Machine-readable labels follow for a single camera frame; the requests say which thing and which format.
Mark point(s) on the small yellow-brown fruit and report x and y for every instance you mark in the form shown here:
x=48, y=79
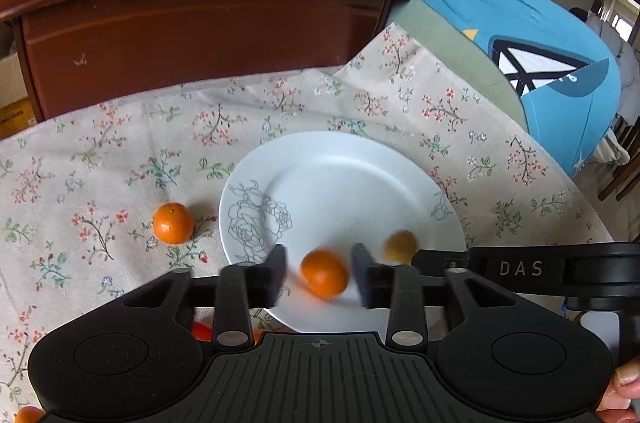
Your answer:
x=400, y=245

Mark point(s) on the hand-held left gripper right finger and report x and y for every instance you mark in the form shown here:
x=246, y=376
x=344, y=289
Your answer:
x=361, y=275

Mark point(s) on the person's right hand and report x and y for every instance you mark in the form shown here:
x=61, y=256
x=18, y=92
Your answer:
x=622, y=390

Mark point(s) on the brown wooden nightstand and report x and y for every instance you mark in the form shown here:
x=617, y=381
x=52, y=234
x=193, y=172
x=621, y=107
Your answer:
x=200, y=33

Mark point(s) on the red cherry tomato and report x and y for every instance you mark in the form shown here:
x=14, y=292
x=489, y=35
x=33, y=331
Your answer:
x=202, y=332

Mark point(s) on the white plate with grey flowers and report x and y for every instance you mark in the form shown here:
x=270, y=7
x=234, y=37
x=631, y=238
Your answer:
x=340, y=193

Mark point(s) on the cardboard box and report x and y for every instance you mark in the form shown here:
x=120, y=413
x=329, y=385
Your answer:
x=12, y=88

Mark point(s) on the wooden chair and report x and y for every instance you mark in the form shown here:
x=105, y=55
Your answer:
x=622, y=173

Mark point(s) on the orange mandarin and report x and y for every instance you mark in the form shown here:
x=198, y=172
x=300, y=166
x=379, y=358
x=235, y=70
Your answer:
x=324, y=274
x=173, y=223
x=29, y=416

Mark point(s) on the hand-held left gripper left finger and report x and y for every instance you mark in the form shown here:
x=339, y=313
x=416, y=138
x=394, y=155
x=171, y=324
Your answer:
x=276, y=270

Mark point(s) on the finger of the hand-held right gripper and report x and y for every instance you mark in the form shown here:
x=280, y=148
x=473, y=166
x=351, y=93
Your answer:
x=440, y=259

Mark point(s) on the blue plush cushion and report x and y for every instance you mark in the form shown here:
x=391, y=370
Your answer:
x=475, y=3

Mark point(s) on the floral tablecloth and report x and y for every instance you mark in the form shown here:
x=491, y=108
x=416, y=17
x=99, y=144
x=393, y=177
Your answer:
x=125, y=143

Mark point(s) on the sage green bed sheet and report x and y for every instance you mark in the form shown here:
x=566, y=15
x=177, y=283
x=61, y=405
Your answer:
x=465, y=68

